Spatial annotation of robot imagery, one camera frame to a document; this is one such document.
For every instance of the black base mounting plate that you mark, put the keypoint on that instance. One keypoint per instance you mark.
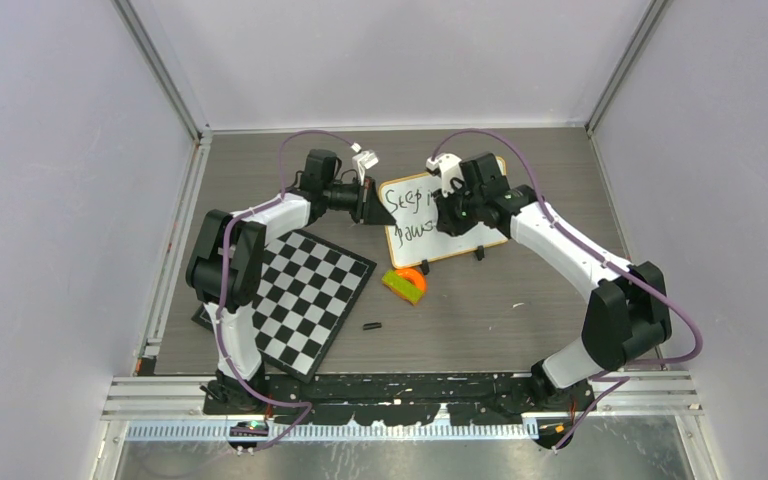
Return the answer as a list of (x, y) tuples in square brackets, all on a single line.
[(393, 399)]

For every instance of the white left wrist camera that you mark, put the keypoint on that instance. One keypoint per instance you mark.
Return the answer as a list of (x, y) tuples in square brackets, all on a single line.
[(362, 162)]

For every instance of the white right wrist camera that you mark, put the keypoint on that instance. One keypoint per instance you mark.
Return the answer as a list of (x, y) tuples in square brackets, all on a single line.
[(447, 167)]

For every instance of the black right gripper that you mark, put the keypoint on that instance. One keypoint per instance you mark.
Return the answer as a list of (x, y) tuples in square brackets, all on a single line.
[(448, 222)]

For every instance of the white toothed cable rail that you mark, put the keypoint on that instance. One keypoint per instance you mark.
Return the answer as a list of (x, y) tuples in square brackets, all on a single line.
[(259, 431)]

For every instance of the yellow framed whiteboard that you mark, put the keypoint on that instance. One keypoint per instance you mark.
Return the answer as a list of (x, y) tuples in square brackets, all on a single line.
[(414, 238)]

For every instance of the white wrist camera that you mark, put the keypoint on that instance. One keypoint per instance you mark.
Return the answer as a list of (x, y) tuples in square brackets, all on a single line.
[(447, 167), (362, 162)]

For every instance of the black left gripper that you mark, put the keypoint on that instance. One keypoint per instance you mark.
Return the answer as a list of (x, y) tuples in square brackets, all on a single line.
[(369, 208)]

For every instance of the black white chessboard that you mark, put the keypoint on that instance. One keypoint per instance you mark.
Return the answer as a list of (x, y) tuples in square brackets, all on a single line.
[(307, 290)]

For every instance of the green orange toy block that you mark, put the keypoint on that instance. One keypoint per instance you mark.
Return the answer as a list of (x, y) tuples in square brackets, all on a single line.
[(407, 283)]

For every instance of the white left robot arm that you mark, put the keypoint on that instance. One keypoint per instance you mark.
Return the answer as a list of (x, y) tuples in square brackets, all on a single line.
[(225, 266)]

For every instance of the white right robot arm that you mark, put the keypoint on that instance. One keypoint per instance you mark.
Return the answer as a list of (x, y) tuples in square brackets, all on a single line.
[(625, 316)]

